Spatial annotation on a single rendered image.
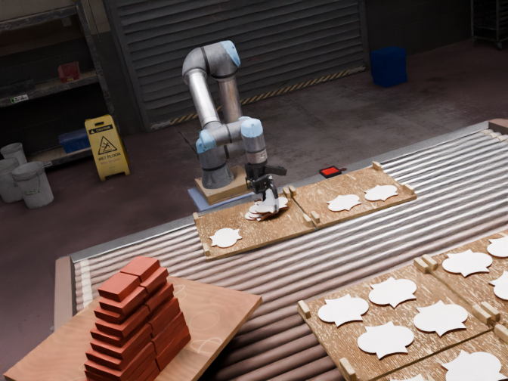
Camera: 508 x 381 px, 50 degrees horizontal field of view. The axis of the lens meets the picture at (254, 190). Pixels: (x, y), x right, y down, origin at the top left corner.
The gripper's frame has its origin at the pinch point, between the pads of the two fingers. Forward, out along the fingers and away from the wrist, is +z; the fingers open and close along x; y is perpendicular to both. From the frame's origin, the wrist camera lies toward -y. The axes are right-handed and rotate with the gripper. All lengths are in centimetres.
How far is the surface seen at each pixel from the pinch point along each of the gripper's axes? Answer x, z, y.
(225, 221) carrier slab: -10.6, 4.3, 16.2
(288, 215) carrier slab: 5.9, 4.2, -3.3
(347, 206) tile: 19.3, 3.4, -21.9
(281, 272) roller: 33.3, 6.2, 18.5
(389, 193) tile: 23.6, 3.3, -39.5
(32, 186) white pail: -346, 76, 61
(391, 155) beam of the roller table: -7, 6, -70
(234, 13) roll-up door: -432, -13, -225
